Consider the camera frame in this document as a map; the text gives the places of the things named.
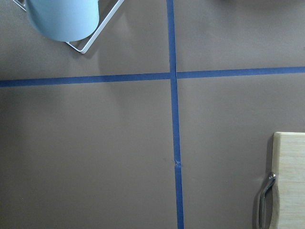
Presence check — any blue cup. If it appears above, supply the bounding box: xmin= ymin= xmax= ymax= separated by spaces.
xmin=25 ymin=0 xmax=99 ymax=42

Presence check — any wooden cutting board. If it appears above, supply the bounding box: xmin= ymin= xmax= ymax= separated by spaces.
xmin=257 ymin=132 xmax=305 ymax=229

